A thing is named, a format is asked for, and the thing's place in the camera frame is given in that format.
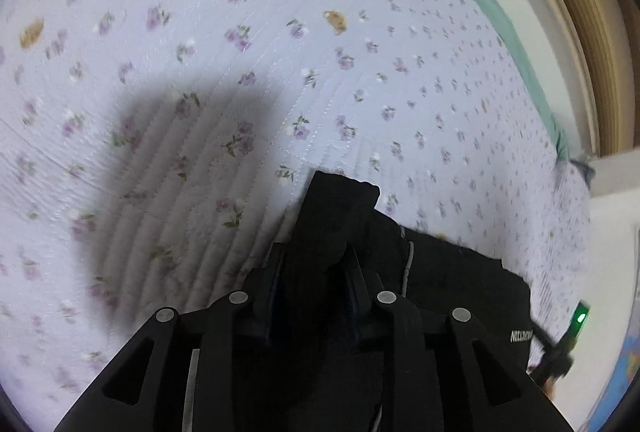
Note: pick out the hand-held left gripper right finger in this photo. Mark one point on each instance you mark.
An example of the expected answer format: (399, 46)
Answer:
(353, 299)

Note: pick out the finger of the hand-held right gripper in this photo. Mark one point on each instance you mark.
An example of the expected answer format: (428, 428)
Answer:
(550, 354)

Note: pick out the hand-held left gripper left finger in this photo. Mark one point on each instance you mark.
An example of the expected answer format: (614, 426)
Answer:
(272, 307)

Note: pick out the black hooded jacket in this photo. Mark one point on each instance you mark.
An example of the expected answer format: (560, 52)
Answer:
(465, 282)

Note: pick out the floral bed quilt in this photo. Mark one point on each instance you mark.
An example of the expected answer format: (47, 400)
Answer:
(250, 62)

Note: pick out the colourful wall map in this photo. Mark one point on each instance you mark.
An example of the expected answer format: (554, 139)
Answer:
(617, 392)

